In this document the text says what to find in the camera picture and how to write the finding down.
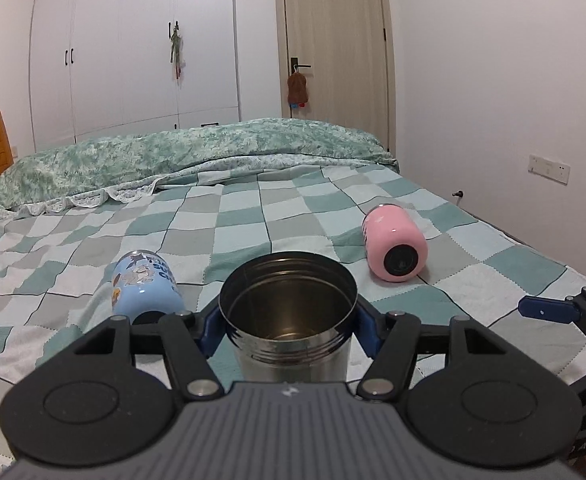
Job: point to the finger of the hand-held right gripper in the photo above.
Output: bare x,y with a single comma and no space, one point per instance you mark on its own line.
548,308

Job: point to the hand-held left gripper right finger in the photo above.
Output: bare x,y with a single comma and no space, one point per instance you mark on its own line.
369,332

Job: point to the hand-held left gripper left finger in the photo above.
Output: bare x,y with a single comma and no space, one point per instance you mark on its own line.
212,332

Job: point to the stainless steel cup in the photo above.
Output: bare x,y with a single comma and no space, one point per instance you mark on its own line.
288,355

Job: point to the light blue cartoon cup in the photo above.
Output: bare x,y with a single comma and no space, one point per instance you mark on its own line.
143,285

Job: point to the pink cup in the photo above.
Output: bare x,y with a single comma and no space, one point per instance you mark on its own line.
390,232

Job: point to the checkered bed sheet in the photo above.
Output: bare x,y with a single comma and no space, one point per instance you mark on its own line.
273,210

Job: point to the green mottled blanket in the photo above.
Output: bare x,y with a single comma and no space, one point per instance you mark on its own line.
198,150

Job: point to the brown plush toy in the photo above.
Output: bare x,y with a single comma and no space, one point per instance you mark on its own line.
297,87

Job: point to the green hanging toy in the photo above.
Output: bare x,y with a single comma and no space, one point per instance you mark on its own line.
177,50

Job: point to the white wardrobe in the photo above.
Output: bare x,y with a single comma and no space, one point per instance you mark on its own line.
123,50

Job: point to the beige door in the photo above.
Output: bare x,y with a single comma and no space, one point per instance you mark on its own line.
333,35

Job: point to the white wall socket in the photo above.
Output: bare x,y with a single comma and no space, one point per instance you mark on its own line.
549,167

